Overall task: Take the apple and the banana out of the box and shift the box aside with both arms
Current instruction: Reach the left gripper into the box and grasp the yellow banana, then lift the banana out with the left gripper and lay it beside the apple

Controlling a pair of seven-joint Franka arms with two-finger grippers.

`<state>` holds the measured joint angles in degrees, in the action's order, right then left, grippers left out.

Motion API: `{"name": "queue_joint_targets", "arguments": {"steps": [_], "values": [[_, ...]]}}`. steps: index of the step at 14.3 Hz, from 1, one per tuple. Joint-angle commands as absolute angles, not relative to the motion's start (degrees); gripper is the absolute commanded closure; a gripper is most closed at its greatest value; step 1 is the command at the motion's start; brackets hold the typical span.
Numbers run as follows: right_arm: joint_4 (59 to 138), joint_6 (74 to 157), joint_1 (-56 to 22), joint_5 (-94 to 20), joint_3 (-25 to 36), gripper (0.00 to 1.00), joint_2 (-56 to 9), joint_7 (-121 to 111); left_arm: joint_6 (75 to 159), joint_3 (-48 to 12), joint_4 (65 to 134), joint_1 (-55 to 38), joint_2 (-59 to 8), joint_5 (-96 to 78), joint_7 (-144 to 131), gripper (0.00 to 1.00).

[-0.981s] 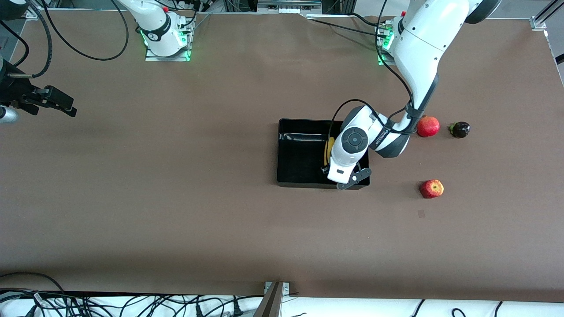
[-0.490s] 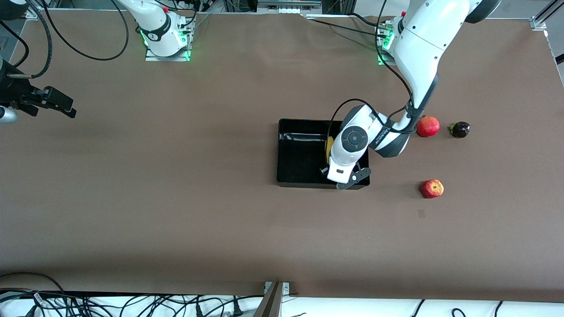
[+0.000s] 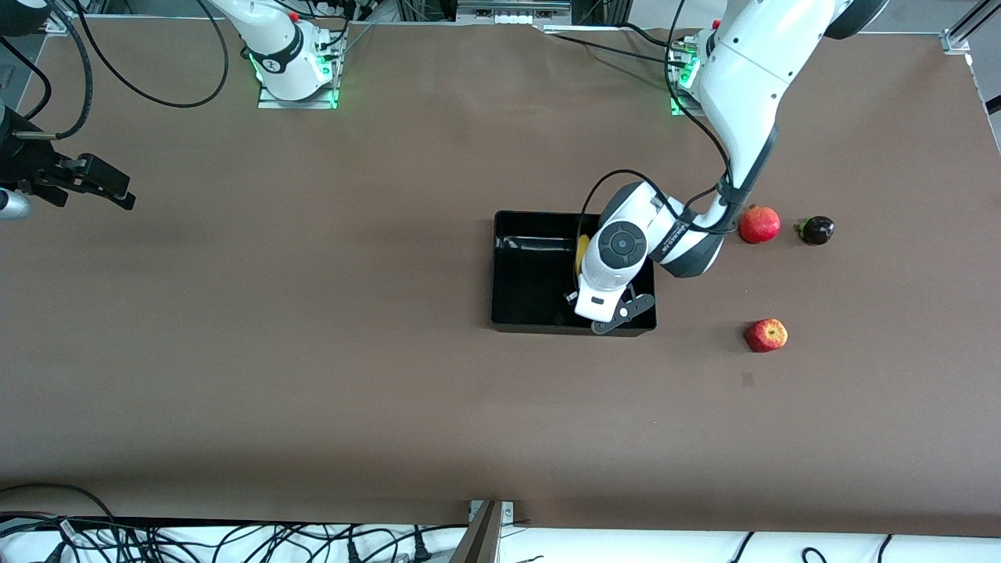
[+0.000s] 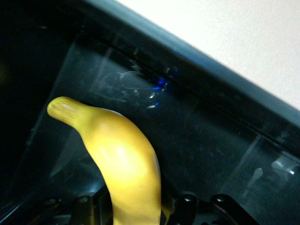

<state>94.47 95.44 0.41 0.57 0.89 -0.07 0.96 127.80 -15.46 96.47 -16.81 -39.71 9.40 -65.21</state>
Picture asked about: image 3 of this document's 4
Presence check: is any black arched cable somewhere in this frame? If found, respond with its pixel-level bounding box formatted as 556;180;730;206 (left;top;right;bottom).
0;483;118;533

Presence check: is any thin black cable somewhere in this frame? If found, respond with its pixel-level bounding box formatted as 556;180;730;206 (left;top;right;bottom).
544;30;689;71
614;22;689;56

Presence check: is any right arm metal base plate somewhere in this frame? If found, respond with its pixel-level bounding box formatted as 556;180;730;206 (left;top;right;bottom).
257;43;339;110

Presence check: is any grey metal post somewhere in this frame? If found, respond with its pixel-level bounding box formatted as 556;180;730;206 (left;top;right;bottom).
450;500;503;563

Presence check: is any aluminium profile bar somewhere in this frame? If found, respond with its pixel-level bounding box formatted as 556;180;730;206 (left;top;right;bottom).
950;0;1001;40

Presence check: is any paper table cover sheet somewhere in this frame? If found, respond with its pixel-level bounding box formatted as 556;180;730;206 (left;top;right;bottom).
0;17;1001;539

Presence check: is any black rectangular tray box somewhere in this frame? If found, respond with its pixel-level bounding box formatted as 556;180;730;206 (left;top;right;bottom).
490;210;658;337

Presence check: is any red pomegranate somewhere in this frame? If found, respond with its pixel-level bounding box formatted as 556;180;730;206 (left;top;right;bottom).
739;204;782;245

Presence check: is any aluminium frame rail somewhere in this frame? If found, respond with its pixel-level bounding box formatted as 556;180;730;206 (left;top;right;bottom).
456;0;573;26

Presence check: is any thick black looped cable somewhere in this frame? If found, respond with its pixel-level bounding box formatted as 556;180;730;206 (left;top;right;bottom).
74;0;232;109

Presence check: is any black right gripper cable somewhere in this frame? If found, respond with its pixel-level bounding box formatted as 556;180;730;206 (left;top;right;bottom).
12;8;95;142

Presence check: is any dark purple mangosteen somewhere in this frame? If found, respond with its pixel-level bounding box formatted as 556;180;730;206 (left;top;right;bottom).
795;216;836;246

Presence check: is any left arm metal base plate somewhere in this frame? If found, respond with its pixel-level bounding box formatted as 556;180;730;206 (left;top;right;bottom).
669;35;709;118

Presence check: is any red yellow apple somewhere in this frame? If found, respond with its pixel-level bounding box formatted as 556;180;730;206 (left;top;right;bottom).
744;318;789;353

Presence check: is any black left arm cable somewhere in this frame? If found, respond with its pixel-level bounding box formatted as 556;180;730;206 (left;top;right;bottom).
577;43;780;271

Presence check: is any black curved cable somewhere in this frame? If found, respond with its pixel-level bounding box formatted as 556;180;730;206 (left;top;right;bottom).
0;35;52;122

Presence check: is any aluminium edge bracket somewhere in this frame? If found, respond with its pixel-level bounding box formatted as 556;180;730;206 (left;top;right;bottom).
468;499;515;523

